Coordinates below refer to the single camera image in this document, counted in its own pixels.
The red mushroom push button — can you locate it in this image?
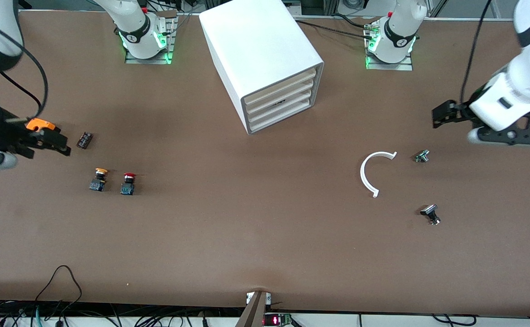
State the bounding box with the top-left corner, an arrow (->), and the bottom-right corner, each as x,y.
120,172 -> 137,196

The yellow mushroom push button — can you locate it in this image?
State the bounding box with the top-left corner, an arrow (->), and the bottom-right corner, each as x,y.
89,168 -> 109,193

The red LED display module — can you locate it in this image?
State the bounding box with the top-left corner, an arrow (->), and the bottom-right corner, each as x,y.
263,313 -> 293,327

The orange button enclosure box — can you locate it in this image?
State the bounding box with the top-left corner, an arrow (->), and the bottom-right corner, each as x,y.
25,118 -> 57,134

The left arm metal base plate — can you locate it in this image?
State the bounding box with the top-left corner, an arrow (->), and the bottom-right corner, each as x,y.
365,18 -> 414,71

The white C-shaped plastic ring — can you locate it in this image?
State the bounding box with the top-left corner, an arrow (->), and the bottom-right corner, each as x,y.
360,151 -> 398,199

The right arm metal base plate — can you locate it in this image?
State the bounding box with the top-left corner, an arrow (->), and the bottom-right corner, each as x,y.
124,11 -> 176,65

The black power cable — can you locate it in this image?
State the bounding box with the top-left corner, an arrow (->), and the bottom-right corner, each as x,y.
297,20 -> 373,39
332,13 -> 375,30

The thin black looped cable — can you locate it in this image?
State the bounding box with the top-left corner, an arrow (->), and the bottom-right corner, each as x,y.
35,265 -> 83,316

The black cable under table edge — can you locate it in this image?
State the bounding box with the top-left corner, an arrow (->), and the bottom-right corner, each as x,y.
430,313 -> 479,327

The white mount bracket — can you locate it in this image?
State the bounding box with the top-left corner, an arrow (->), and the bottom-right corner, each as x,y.
246,292 -> 273,306

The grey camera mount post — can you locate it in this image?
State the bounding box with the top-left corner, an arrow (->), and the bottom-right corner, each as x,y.
235,291 -> 268,327

